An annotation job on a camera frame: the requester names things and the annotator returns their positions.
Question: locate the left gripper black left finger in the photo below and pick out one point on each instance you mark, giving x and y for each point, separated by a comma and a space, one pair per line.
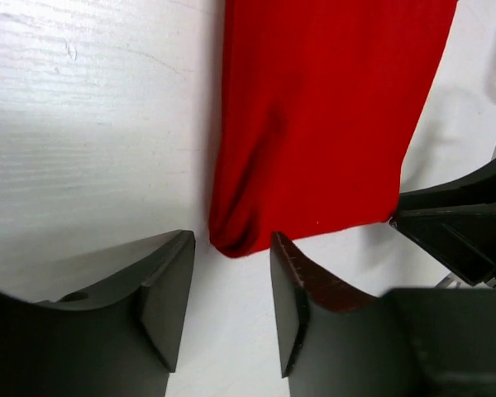
117, 337

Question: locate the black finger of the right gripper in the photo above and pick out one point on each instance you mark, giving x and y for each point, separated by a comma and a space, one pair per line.
455, 223

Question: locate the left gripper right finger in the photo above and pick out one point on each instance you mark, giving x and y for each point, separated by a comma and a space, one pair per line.
337, 340

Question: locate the red t shirt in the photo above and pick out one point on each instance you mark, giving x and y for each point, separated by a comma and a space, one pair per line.
320, 100

